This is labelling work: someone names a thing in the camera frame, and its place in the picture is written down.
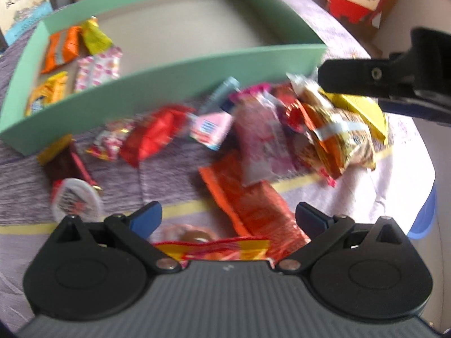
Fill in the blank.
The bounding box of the beige pastry gift box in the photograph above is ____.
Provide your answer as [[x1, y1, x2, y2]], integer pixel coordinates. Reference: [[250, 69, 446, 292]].
[[0, 0, 53, 48]]

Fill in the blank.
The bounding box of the green cardboard box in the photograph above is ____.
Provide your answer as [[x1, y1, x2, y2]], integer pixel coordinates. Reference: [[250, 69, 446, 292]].
[[0, 0, 328, 157]]

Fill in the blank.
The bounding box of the pink patterned snack packet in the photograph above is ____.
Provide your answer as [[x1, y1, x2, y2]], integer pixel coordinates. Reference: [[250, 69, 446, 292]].
[[73, 46, 124, 94]]

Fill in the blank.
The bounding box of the brown orange noodle snack packet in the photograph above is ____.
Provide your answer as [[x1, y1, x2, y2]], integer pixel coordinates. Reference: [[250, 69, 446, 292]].
[[287, 74, 376, 180]]

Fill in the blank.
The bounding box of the blue plastic stool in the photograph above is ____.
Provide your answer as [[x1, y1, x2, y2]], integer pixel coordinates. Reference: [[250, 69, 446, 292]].
[[409, 183, 438, 242]]

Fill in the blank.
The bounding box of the large pink snack packet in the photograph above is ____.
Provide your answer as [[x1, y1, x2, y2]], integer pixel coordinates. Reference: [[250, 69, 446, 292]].
[[229, 84, 307, 187]]

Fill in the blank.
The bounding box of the clear wrapped brown pastry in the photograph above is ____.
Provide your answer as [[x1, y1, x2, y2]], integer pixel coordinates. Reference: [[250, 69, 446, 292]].
[[151, 223, 219, 245]]

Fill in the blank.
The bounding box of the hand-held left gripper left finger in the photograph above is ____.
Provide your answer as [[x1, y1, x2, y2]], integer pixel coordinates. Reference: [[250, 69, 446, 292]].
[[48, 201, 182, 276]]

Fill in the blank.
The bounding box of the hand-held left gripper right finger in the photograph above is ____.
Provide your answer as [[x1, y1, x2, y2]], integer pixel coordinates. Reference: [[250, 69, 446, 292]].
[[276, 202, 412, 275]]

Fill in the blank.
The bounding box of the pink white snack packet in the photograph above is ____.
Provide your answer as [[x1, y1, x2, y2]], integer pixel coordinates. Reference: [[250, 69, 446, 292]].
[[188, 111, 233, 152]]

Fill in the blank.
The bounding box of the yellow blue label snack packet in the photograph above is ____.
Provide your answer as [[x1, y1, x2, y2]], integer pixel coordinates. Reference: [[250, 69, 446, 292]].
[[25, 71, 69, 117]]

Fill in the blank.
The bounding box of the red yellow snack packet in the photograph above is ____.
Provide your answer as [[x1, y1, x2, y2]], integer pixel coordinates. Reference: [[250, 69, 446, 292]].
[[153, 237, 273, 264]]

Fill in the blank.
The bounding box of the yellow green snack packet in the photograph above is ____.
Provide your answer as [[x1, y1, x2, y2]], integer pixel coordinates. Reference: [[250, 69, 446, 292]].
[[80, 17, 114, 56]]

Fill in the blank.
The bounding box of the dark brown snack packet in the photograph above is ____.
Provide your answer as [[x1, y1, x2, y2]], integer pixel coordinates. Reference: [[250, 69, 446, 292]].
[[44, 141, 103, 196]]

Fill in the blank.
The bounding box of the white lid jelly cup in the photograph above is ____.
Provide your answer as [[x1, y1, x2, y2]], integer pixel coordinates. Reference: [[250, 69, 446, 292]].
[[50, 178, 104, 223]]

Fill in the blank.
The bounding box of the red white candy packet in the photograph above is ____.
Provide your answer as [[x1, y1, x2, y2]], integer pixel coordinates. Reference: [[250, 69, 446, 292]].
[[85, 120, 136, 163]]

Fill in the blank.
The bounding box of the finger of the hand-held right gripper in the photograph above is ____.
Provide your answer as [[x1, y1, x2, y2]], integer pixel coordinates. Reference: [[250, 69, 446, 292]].
[[318, 57, 417, 99]]

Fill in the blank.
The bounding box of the long orange red snack packet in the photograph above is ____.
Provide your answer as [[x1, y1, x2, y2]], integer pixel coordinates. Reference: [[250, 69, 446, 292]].
[[198, 150, 311, 254]]

